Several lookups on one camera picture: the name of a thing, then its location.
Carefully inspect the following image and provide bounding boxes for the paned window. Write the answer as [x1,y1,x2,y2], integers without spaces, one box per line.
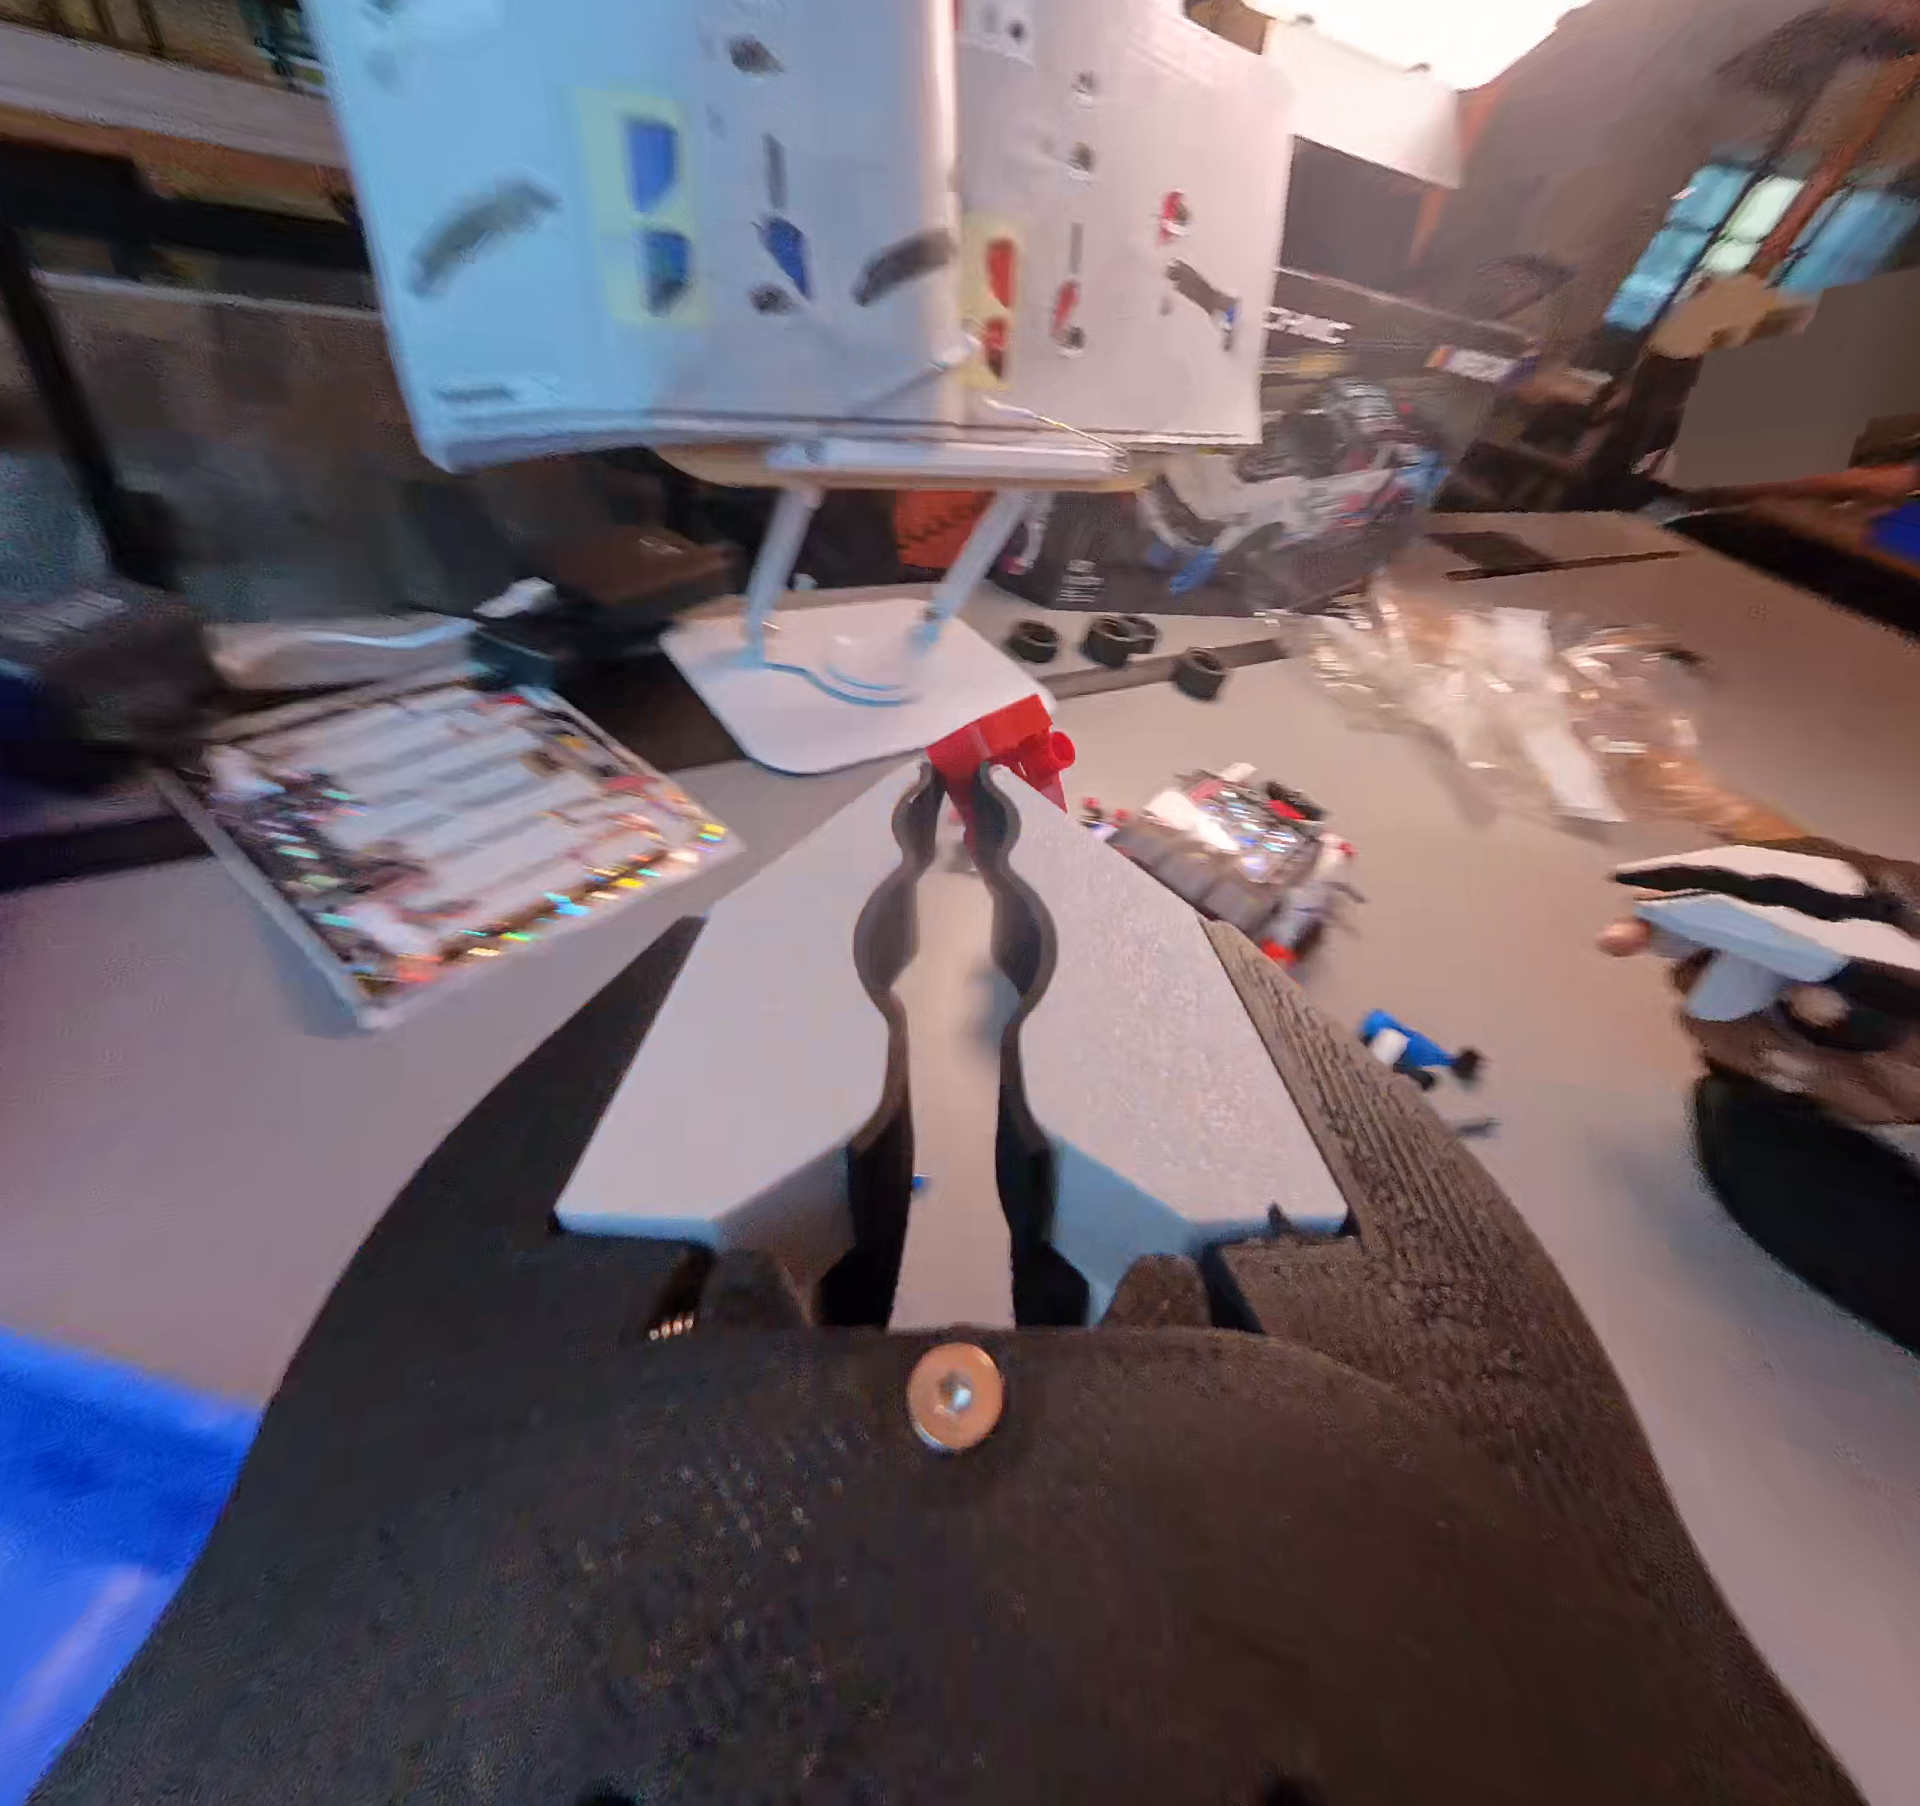
[1605,149,1920,340]

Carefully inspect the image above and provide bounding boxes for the crumpled clear plastic bags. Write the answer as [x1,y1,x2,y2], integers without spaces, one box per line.
[1270,581,1805,851]

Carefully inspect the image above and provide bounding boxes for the open instruction booklet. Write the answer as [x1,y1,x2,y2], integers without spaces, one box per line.
[279,0,1301,474]

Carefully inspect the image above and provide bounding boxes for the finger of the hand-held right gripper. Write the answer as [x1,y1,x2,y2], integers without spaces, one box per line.
[1628,898,1862,1021]
[1611,843,1908,924]

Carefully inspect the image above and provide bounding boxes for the person's right hand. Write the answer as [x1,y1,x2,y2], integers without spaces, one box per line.
[1596,919,1920,1132]

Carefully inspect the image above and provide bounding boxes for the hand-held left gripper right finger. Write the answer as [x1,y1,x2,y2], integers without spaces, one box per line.
[957,770,1347,1326]

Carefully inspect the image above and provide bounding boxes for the lego race car model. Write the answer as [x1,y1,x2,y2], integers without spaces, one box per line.
[1099,770,1362,965]

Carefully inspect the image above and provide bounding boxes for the white book stand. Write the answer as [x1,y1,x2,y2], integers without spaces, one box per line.
[656,394,1142,776]

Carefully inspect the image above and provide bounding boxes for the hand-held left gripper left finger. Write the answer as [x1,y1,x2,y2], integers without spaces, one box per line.
[553,770,937,1326]

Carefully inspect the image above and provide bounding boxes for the holographic sticker sheet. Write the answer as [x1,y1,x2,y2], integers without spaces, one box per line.
[158,679,749,1030]

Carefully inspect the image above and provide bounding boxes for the black lego set box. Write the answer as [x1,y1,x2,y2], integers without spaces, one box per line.
[991,263,1532,618]

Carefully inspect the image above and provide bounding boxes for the black lego tyres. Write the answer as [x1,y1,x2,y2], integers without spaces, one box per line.
[1032,631,1293,704]

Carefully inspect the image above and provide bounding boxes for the red lego piece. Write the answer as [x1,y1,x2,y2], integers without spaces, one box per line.
[927,691,1078,853]

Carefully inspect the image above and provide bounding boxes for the black and blue lego subassembly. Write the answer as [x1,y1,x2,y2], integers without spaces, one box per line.
[1355,1009,1489,1092]

